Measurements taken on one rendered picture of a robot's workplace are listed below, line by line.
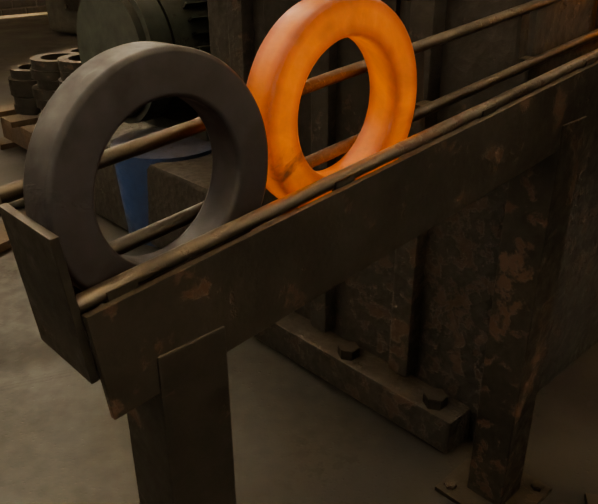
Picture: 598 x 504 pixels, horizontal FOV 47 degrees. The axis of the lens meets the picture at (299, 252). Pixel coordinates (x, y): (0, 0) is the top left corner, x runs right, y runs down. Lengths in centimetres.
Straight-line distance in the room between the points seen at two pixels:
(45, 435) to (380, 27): 96
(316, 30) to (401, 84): 12
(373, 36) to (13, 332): 122
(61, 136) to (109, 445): 90
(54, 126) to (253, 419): 93
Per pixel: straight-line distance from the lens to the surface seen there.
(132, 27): 184
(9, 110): 294
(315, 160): 63
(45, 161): 43
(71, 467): 125
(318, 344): 135
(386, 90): 64
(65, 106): 44
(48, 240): 42
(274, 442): 124
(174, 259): 47
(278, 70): 53
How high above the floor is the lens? 82
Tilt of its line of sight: 26 degrees down
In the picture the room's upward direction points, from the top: straight up
